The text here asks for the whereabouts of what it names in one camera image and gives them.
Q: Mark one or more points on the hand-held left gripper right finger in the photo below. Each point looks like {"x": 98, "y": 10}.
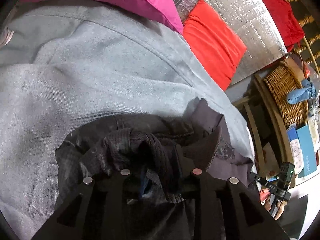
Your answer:
{"x": 200, "y": 192}

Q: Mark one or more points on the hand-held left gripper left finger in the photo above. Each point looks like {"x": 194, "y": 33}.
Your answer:
{"x": 117, "y": 192}

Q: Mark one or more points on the dark purple puffer jacket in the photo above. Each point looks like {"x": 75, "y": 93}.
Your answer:
{"x": 155, "y": 135}

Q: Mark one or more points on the person's right hand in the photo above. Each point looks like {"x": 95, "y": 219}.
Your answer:
{"x": 268, "y": 202}

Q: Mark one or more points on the white tissue pack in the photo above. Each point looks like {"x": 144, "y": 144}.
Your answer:
{"x": 296, "y": 152}

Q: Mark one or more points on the light blue cardboard box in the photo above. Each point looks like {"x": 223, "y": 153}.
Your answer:
{"x": 307, "y": 152}

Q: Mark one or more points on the wooden table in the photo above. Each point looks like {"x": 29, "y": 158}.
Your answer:
{"x": 260, "y": 130}

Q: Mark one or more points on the blue cloth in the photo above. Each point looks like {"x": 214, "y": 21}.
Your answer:
{"x": 300, "y": 95}

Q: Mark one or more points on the wicker basket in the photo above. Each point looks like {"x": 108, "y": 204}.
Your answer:
{"x": 282, "y": 90}

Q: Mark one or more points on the light grey sweatshirt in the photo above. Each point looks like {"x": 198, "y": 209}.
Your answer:
{"x": 75, "y": 80}

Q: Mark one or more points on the red pillow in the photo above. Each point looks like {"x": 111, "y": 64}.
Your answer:
{"x": 212, "y": 42}

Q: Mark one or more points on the wooden stair railing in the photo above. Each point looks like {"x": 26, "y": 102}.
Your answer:
{"x": 306, "y": 20}

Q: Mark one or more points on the dark red cloth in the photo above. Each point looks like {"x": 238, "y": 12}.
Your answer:
{"x": 277, "y": 10}

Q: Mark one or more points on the silver foil mat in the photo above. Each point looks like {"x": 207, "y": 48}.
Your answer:
{"x": 237, "y": 12}

